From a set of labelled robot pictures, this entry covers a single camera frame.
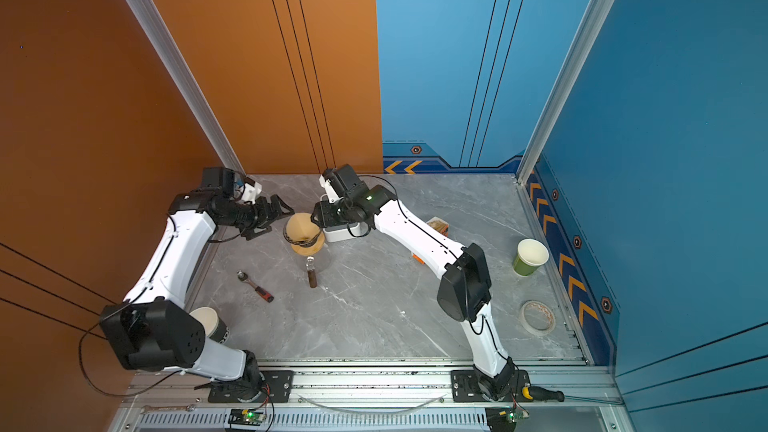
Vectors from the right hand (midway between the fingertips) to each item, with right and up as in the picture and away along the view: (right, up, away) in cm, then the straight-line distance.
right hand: (317, 217), depth 80 cm
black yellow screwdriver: (+56, -42, -9) cm, 71 cm away
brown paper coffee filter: (-6, -3, +7) cm, 10 cm away
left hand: (-9, +1, +1) cm, 9 cm away
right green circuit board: (+47, -48, -9) cm, 68 cm away
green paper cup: (+64, -12, +13) cm, 66 cm away
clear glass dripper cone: (-6, -8, +7) cm, 12 cm away
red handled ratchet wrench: (-18, -23, +8) cm, 30 cm away
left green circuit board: (-15, -47, -9) cm, 50 cm away
